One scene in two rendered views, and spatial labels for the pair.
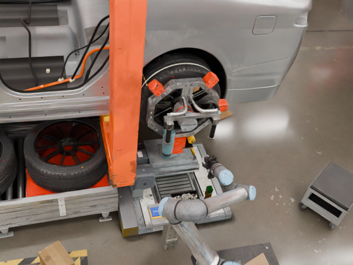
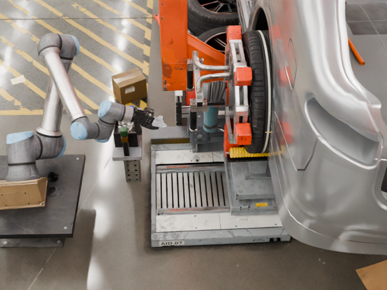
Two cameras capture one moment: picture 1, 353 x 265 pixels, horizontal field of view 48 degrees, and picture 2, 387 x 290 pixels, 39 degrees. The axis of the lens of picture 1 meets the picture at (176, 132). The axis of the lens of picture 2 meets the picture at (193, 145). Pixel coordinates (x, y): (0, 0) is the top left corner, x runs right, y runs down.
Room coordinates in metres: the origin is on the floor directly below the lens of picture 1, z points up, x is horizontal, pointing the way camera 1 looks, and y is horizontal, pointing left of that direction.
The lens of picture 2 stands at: (2.84, -2.25, 2.77)
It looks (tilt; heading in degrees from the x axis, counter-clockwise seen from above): 46 degrees down; 109
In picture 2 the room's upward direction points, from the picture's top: straight up
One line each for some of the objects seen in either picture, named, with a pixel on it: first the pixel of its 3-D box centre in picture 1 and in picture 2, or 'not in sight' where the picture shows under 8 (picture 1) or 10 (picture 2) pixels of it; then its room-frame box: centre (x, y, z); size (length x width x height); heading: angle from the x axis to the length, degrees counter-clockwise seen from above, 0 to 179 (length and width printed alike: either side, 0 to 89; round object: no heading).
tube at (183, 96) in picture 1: (177, 102); (211, 56); (2.18, 0.03, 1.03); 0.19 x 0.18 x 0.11; 22
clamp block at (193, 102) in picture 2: (214, 118); (199, 105); (2.20, -0.25, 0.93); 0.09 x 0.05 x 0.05; 22
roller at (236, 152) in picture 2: (187, 131); (251, 152); (2.47, -0.09, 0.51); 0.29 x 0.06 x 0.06; 22
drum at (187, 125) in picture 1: (185, 115); (222, 94); (2.26, -0.04, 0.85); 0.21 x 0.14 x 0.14; 22
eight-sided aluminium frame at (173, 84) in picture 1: (182, 109); (235, 93); (2.33, -0.02, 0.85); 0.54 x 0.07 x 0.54; 112
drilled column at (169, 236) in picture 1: (171, 228); (131, 155); (1.69, -0.08, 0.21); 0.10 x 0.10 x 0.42; 22
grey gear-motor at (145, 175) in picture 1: (139, 169); (219, 132); (2.18, 0.26, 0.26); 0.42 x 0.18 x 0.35; 22
